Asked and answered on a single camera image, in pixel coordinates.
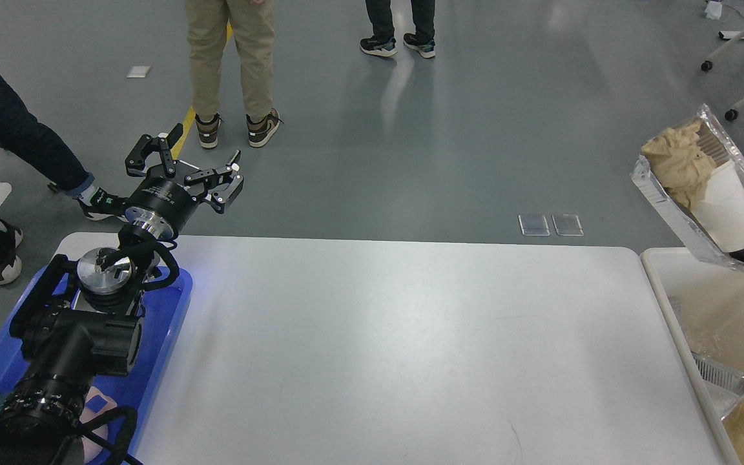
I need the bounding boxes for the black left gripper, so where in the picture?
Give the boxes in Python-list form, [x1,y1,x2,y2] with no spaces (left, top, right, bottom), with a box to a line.
[124,123,244,241]

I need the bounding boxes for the aluminium foil tray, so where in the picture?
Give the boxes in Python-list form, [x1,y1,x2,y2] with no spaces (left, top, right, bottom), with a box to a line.
[632,104,744,268]

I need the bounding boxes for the white paper cup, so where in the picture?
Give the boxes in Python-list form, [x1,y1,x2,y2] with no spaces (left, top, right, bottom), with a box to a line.
[690,129,744,253]

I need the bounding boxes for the brown paper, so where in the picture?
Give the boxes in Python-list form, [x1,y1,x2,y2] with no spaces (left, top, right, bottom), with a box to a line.
[640,119,716,210]

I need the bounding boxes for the pink mug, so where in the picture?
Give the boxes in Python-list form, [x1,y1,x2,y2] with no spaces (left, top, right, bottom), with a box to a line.
[79,386,116,464]

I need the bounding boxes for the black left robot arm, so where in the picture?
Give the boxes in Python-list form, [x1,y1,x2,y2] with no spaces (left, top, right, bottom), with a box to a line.
[0,124,243,464]

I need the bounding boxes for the white plastic bin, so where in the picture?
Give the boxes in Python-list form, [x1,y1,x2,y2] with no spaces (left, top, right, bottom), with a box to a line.
[641,248,744,464]

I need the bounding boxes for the foil tray inside bin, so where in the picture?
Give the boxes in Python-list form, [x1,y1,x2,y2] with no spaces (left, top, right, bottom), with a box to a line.
[692,351,744,420]

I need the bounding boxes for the blue plastic tray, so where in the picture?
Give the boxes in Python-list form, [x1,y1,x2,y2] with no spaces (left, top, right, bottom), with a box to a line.
[0,269,194,456]

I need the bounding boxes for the person in beige trousers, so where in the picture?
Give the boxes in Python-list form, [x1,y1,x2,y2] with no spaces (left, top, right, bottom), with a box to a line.
[185,0,282,150]

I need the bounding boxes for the black and white sneaker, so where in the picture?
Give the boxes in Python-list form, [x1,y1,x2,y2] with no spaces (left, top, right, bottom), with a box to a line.
[0,217,23,285]

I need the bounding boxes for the right floor outlet plate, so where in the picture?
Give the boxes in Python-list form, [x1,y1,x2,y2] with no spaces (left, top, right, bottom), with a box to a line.
[550,214,584,236]

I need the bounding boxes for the floor outlet plate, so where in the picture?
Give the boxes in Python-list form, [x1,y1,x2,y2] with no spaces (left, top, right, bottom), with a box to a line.
[519,214,550,236]
[550,214,584,236]

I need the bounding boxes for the person in dark jeans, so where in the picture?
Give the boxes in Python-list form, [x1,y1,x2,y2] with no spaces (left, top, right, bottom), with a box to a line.
[0,75,126,221]

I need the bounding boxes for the person in black trousers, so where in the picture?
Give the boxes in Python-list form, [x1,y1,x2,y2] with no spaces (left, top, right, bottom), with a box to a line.
[359,0,437,59]

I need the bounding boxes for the left floor outlet plate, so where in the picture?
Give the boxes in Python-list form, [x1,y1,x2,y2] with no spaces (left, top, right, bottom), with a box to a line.
[519,214,550,236]

